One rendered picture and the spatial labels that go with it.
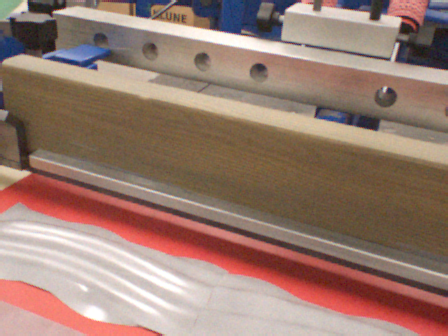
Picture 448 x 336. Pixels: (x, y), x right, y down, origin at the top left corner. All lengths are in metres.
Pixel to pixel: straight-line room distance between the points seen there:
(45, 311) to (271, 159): 0.17
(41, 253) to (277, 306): 0.16
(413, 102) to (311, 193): 0.24
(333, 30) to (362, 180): 0.29
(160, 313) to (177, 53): 0.35
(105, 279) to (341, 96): 0.32
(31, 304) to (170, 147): 0.13
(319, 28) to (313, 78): 0.07
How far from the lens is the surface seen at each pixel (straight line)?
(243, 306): 0.31
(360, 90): 0.52
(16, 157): 0.41
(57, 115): 0.38
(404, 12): 0.73
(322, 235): 0.32
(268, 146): 0.31
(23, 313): 0.32
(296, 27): 0.58
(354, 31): 0.57
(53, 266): 0.34
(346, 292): 0.34
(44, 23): 0.52
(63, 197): 0.42
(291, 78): 0.53
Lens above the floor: 1.18
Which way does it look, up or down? 29 degrees down
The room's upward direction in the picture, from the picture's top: 5 degrees clockwise
